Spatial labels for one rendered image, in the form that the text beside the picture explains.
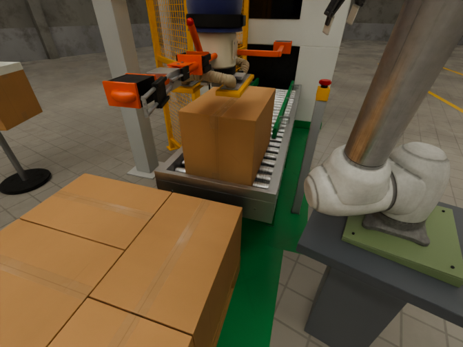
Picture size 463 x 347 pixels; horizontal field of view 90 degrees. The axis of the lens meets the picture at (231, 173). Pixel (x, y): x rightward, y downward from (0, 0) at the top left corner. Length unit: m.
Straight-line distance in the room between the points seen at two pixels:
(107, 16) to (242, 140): 1.38
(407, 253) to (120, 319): 0.91
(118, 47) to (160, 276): 1.66
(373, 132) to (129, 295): 0.89
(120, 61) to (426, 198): 2.01
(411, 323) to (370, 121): 1.35
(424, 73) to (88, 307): 1.09
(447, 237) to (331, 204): 0.42
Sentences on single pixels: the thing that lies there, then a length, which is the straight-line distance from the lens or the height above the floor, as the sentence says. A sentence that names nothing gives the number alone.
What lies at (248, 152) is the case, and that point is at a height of 0.78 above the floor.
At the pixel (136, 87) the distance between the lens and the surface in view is 0.52.
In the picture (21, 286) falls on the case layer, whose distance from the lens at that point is 1.19.
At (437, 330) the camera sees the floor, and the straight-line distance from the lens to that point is 1.82.
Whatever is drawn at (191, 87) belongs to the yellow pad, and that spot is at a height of 1.11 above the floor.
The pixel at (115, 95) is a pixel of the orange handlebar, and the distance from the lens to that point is 0.53.
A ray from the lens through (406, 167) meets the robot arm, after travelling 0.79.
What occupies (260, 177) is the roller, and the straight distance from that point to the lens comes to 1.42.
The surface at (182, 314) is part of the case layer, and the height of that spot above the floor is 0.54.
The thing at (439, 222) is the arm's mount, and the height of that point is 0.79.
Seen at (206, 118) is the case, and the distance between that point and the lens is 1.17.
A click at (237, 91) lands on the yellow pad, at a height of 1.11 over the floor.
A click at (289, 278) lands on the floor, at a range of 1.63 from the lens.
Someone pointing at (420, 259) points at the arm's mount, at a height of 0.78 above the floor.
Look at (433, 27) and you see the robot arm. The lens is 0.52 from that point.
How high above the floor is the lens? 1.36
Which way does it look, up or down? 35 degrees down
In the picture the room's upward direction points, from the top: 1 degrees clockwise
